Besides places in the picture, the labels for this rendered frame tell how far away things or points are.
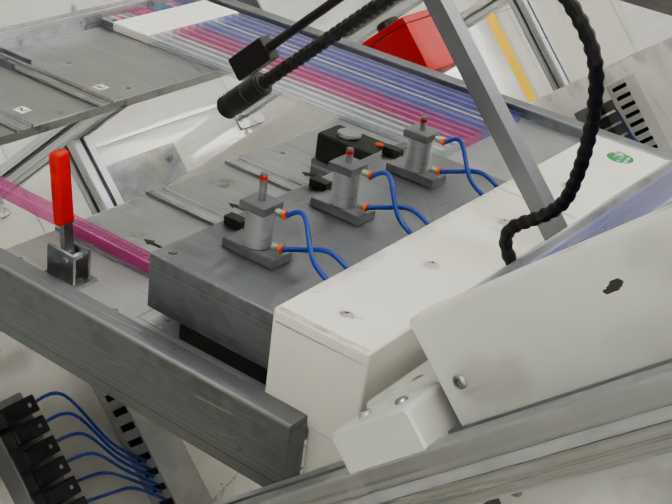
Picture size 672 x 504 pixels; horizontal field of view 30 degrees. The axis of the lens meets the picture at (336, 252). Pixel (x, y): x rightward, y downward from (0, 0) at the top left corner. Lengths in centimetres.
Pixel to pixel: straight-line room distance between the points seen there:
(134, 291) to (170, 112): 163
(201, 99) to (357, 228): 170
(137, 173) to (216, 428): 162
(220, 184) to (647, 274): 63
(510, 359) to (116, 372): 36
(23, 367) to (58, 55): 36
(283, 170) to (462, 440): 58
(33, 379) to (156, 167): 110
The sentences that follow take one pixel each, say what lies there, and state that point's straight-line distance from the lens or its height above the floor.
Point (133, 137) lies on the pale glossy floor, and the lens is 254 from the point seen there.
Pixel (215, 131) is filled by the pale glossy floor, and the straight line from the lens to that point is 268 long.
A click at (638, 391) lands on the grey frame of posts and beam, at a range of 65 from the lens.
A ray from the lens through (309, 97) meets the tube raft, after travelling 141.
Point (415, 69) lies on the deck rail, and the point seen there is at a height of 98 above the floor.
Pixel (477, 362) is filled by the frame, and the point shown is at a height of 142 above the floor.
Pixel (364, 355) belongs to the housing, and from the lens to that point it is 81.
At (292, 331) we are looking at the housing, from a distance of 85.
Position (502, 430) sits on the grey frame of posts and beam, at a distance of 70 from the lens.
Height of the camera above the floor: 187
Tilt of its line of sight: 42 degrees down
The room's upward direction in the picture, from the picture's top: 63 degrees clockwise
